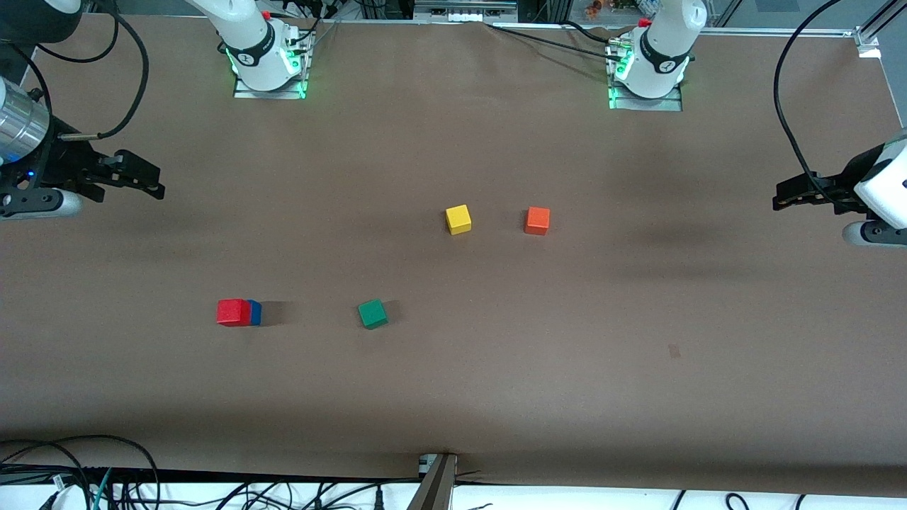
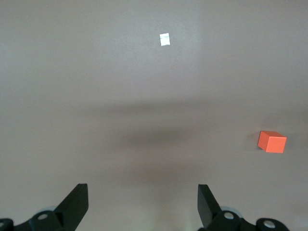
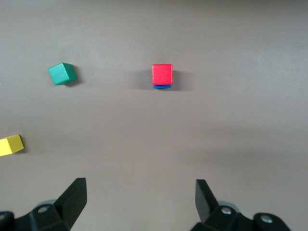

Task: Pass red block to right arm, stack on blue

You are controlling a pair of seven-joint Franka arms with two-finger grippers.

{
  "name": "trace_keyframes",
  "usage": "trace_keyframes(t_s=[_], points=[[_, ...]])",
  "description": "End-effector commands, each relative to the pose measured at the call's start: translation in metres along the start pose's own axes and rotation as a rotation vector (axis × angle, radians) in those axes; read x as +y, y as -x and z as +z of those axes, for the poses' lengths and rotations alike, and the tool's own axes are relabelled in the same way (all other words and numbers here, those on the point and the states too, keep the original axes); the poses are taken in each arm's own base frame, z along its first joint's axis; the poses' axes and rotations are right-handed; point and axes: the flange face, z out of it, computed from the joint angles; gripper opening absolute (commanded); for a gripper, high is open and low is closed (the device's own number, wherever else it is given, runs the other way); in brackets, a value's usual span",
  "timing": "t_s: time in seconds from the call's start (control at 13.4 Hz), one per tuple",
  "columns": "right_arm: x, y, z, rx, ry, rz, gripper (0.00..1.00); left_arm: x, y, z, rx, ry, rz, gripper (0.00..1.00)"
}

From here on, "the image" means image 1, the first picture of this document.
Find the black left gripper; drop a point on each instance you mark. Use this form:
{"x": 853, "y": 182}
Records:
{"x": 835, "y": 188}

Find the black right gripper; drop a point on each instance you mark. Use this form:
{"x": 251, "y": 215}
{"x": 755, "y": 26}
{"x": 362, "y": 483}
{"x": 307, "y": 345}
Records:
{"x": 51, "y": 165}

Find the red wooden block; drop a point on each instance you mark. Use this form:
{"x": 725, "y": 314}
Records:
{"x": 232, "y": 312}

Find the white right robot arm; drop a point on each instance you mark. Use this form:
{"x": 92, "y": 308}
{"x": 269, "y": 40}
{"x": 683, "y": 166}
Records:
{"x": 248, "y": 42}

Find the blue wooden block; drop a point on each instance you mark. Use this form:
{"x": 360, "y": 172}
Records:
{"x": 256, "y": 313}

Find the orange wooden block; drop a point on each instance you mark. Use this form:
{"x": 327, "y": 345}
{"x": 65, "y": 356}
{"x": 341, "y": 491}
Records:
{"x": 537, "y": 221}

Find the green wooden block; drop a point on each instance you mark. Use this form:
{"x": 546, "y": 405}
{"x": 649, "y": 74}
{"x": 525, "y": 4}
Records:
{"x": 372, "y": 314}

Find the yellow wooden block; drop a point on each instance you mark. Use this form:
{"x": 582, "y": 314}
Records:
{"x": 458, "y": 219}

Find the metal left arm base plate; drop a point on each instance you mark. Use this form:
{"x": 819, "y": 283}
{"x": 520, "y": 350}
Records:
{"x": 666, "y": 105}

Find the aluminium frame corner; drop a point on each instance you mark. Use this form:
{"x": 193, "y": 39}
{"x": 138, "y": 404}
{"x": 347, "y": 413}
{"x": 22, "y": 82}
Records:
{"x": 868, "y": 39}

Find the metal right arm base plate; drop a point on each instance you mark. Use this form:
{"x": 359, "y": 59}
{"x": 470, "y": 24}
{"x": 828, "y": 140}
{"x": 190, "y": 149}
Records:
{"x": 283, "y": 93}

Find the aluminium camera post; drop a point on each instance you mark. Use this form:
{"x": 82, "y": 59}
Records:
{"x": 436, "y": 489}

